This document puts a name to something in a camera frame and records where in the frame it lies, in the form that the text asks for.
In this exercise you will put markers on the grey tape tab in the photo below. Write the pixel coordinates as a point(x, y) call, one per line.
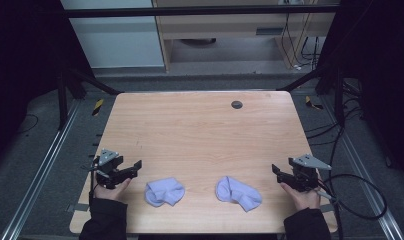
point(78, 207)
point(327, 208)

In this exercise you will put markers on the black metal stand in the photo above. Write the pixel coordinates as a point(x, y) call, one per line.
point(62, 100)
point(339, 100)

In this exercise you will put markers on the yellow black striped tape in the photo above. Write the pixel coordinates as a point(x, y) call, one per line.
point(97, 107)
point(311, 103)

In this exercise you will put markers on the person's right hand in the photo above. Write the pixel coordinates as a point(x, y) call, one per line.
point(303, 199)

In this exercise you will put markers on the person's left hand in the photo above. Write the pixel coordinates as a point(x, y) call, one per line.
point(111, 192)

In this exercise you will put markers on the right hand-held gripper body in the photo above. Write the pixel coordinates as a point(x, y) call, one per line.
point(303, 175)

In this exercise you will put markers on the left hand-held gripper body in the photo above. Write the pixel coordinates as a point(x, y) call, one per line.
point(107, 173)

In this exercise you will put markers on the aluminium floor rail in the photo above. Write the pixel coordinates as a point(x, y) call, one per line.
point(360, 166)
point(40, 173)

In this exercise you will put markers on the light purple sock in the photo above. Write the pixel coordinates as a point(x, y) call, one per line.
point(238, 194)
point(165, 192)

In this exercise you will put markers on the grey round table grommet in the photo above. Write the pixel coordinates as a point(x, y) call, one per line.
point(236, 104)

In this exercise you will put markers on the black horizontal frame bar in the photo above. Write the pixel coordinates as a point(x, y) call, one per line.
point(196, 10)

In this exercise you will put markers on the white cabinet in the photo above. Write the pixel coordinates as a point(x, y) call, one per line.
point(118, 43)

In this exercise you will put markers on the dark curtain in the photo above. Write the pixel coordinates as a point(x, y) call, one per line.
point(383, 66)
point(23, 66)

